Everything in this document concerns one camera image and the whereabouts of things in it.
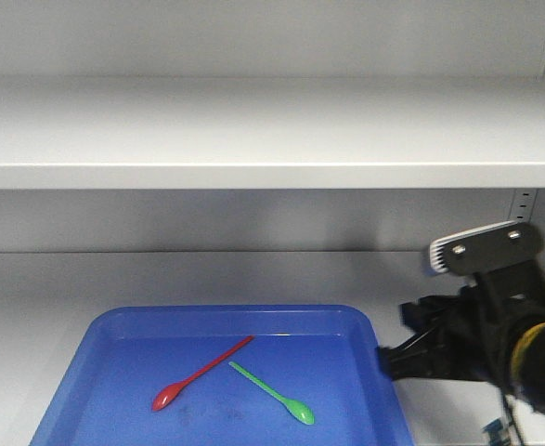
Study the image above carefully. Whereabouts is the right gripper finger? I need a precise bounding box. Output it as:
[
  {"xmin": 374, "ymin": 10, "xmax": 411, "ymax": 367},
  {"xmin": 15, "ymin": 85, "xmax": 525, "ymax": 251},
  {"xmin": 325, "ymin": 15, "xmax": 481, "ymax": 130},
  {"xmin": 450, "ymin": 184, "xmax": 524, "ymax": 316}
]
[
  {"xmin": 399, "ymin": 295, "xmax": 444, "ymax": 333},
  {"xmin": 374, "ymin": 332, "xmax": 482, "ymax": 385}
]

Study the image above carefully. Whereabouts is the grey upper shelf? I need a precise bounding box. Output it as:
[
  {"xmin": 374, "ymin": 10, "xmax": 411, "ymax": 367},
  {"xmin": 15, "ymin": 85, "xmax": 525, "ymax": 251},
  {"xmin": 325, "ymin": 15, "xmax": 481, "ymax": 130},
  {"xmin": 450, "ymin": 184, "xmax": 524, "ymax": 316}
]
[{"xmin": 0, "ymin": 77, "xmax": 545, "ymax": 190}]

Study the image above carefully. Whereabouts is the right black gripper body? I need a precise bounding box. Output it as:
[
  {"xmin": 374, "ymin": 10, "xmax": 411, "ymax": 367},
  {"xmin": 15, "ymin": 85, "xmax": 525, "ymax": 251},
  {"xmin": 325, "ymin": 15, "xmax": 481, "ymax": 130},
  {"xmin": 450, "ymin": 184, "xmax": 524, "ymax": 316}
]
[{"xmin": 427, "ymin": 259, "xmax": 545, "ymax": 387}]

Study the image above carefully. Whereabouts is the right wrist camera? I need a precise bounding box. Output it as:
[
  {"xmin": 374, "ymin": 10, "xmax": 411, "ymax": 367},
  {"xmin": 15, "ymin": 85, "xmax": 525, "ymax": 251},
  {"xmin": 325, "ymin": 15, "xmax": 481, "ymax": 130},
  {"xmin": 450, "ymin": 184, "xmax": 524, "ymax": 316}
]
[{"xmin": 424, "ymin": 220, "xmax": 545, "ymax": 276}]

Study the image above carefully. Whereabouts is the green plastic spoon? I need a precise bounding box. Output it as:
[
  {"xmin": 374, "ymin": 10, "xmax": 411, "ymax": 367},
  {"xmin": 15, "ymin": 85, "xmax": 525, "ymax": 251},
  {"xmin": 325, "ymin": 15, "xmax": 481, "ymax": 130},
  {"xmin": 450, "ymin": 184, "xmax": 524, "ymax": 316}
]
[{"xmin": 228, "ymin": 361, "xmax": 316, "ymax": 426}]

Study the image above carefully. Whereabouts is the red plastic spoon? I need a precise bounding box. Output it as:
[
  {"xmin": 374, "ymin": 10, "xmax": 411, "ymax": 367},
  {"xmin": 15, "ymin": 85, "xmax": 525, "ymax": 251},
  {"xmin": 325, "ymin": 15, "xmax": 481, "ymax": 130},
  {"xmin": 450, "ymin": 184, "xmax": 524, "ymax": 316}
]
[{"xmin": 150, "ymin": 335, "xmax": 255, "ymax": 412}]

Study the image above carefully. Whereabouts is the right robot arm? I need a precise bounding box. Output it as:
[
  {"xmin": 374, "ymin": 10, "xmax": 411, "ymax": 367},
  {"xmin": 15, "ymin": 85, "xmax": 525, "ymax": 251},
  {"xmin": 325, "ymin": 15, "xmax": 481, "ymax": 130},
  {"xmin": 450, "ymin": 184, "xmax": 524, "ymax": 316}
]
[{"xmin": 378, "ymin": 260, "xmax": 545, "ymax": 414}]

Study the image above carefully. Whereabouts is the blue plastic tray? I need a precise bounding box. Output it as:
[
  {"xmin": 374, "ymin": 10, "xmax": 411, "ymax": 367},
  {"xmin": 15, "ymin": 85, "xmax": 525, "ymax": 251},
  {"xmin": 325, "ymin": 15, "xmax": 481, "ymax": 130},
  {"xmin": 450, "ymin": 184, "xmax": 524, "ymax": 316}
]
[{"xmin": 32, "ymin": 305, "xmax": 412, "ymax": 445}]

